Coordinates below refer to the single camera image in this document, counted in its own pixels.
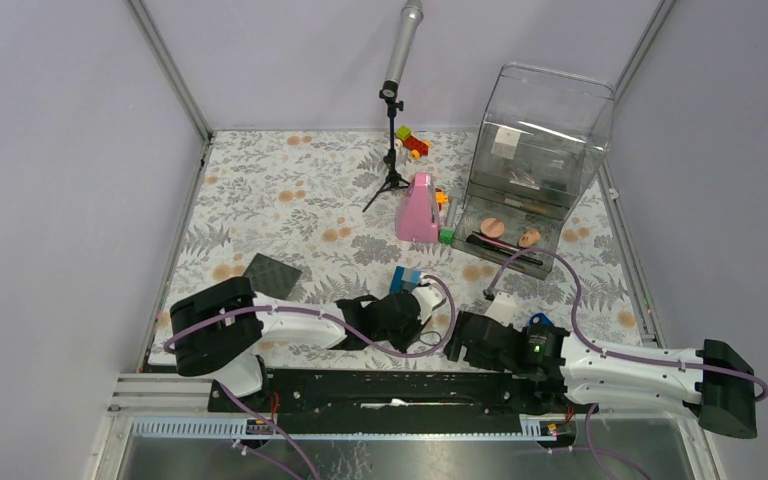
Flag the white blue brick stack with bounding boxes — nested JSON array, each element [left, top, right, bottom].
[[389, 266, 422, 294]]

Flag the black wire hair loop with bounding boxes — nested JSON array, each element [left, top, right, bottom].
[[418, 330, 443, 347]]

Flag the round orange powder puff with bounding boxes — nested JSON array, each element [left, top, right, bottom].
[[479, 217, 505, 239]]

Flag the beige makeup sponge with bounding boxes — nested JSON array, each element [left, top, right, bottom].
[[517, 228, 542, 248]]

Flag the white cardboard box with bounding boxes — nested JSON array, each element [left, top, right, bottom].
[[491, 125, 522, 160]]

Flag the clear acrylic makeup organizer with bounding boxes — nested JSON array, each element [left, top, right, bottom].
[[453, 62, 615, 279]]

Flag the black makeup brush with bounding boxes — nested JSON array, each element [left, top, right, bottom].
[[466, 233, 544, 266]]

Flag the clear plastic wrapper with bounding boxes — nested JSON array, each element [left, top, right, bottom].
[[506, 167, 541, 190]]

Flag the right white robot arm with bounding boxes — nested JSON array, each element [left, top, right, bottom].
[[444, 311, 758, 439]]

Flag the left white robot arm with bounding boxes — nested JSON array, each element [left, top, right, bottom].
[[163, 277, 445, 411]]

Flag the blue toy car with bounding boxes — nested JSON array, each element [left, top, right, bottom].
[[528, 312, 554, 327]]

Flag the green lego brick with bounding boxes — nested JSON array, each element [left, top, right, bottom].
[[439, 227, 455, 246]]

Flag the pink foam wedge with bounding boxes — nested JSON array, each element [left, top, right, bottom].
[[395, 172, 440, 244]]

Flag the dark green lego baseplate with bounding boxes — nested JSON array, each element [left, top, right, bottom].
[[243, 253, 302, 300]]

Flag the red yellow lego bricks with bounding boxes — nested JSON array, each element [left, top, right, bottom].
[[395, 126, 430, 159]]

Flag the silver microphone on tripod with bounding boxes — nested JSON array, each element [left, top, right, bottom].
[[362, 0, 424, 213]]

